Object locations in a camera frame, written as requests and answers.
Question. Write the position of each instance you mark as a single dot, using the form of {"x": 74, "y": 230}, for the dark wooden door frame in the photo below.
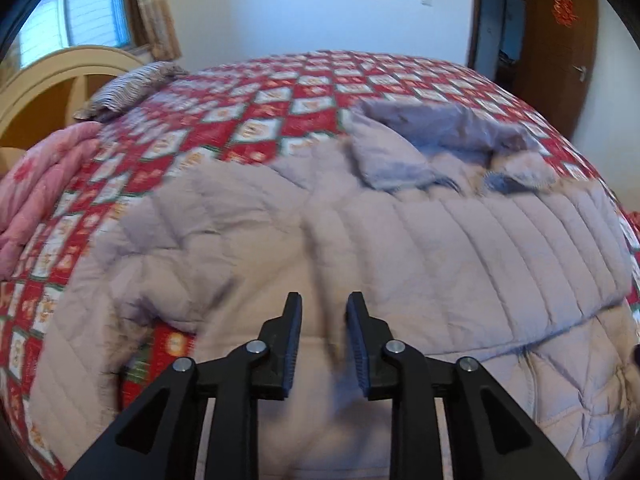
{"x": 475, "y": 20}

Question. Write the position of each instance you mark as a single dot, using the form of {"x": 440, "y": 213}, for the red paper door decoration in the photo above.
{"x": 563, "y": 11}

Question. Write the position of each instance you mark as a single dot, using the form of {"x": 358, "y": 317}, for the striped pillow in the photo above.
{"x": 127, "y": 87}

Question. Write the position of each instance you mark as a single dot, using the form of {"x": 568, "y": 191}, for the red patterned bed quilt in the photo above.
{"x": 300, "y": 90}

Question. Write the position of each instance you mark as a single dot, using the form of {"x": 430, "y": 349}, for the pink folded blanket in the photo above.
{"x": 35, "y": 185}

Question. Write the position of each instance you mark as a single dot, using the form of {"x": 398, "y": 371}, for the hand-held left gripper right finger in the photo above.
{"x": 358, "y": 345}

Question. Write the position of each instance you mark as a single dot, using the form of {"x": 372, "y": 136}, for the beige checked curtain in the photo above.
{"x": 156, "y": 15}

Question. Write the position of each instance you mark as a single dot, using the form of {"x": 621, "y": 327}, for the cream wooden headboard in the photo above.
{"x": 45, "y": 90}

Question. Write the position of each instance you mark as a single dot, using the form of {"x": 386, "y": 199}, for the light beige puffer jacket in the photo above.
{"x": 400, "y": 240}

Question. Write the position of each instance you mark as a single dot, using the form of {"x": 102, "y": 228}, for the brown wooden door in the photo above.
{"x": 555, "y": 70}

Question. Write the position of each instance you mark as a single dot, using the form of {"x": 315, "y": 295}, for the window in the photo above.
{"x": 87, "y": 7}

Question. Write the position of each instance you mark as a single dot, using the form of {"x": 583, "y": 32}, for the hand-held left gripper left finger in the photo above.
{"x": 291, "y": 345}

